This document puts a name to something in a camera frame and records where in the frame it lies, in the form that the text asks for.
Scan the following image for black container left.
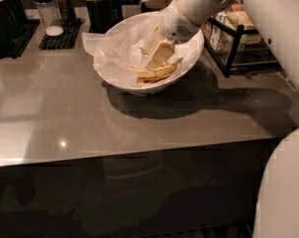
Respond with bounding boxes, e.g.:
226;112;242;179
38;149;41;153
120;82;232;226
0;0;28;59

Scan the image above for black stir stick holder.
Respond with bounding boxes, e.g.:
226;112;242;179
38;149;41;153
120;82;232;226
85;0;123;34

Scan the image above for assorted tea packets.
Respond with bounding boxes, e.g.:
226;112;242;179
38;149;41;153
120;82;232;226
214;4;254;30

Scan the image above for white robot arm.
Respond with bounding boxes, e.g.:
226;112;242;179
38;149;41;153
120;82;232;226
144;0;299;238

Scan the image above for glass sugar shaker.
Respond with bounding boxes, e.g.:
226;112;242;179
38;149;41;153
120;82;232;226
34;0;63;37

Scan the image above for white paper liner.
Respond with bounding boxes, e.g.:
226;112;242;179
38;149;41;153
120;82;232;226
81;13;177;84

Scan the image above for white bowl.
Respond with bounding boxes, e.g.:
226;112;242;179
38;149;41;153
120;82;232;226
91;12;204;95

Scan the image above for black rubber mat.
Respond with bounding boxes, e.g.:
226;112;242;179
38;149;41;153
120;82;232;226
39;19;81;50
7;19;40;59

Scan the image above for long yellow banana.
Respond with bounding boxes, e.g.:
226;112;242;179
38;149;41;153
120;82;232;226
128;59;182;83

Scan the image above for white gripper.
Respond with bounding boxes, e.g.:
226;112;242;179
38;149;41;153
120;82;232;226
141;0;233;70

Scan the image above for dark pepper shaker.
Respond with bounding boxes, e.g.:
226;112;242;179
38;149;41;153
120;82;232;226
55;0;77;26

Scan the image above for black wire condiment rack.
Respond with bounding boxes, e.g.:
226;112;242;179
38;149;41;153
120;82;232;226
202;15;281;77

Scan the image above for black rubber mat left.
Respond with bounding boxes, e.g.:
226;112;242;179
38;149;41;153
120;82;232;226
7;19;40;59

